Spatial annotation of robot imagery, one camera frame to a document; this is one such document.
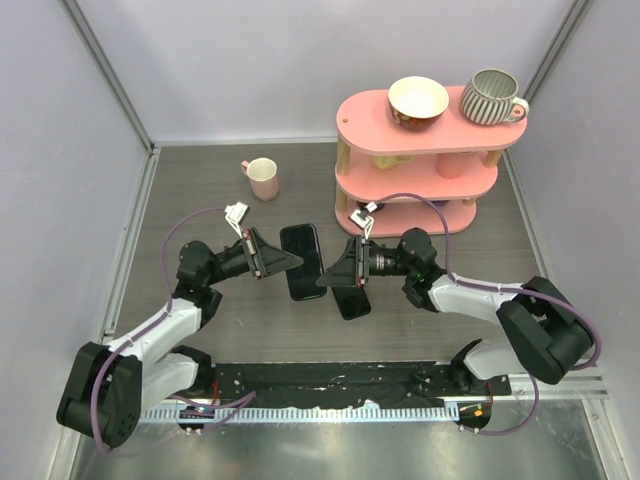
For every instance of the yellow mug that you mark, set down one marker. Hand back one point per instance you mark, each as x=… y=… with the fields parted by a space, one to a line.
x=384 y=163

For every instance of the dark green mug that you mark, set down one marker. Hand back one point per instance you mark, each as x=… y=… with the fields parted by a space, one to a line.
x=370 y=207

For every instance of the pink faceted mug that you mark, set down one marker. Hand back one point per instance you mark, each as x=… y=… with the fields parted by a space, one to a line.
x=262 y=175

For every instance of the pink three-tier wooden shelf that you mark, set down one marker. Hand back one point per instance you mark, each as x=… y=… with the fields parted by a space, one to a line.
x=414 y=193

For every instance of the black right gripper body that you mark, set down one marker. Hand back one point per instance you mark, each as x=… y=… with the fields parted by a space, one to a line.
x=378 y=262

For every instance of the pink cup on shelf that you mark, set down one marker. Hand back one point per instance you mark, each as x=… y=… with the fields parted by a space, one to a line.
x=452 y=165

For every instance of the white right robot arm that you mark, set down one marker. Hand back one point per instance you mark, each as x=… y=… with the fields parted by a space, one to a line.
x=546 y=336

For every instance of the black phone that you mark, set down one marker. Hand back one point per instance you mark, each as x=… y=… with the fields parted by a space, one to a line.
x=301 y=250

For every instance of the grey striped mug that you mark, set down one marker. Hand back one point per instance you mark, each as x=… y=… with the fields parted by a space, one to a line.
x=491 y=98

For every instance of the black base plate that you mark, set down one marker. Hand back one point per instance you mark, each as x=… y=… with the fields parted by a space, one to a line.
x=333 y=385

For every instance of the white floral bowl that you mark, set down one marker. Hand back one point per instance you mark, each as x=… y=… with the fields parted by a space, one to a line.
x=417 y=102

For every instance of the white slotted cable duct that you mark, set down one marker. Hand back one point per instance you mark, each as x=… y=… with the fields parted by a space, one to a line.
x=173 y=411

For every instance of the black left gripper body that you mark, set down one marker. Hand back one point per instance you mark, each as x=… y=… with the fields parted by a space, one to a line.
x=237 y=260

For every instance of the dark smartphone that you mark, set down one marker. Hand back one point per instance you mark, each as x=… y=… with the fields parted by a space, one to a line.
x=354 y=302

